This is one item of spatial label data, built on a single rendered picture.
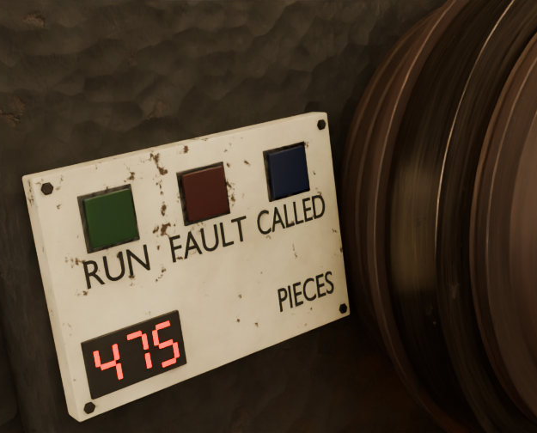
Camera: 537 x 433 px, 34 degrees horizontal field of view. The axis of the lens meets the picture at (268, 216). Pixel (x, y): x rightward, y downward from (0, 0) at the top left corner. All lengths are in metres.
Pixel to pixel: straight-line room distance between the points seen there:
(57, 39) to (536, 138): 0.35
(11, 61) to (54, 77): 0.03
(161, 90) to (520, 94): 0.27
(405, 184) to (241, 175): 0.13
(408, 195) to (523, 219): 0.09
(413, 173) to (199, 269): 0.18
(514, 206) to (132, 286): 0.29
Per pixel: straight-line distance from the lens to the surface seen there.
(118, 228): 0.63
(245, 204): 0.69
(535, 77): 0.69
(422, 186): 0.67
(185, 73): 0.68
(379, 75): 0.79
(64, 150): 0.64
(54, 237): 0.62
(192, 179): 0.66
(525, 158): 0.68
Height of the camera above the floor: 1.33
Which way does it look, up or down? 13 degrees down
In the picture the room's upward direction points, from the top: 8 degrees counter-clockwise
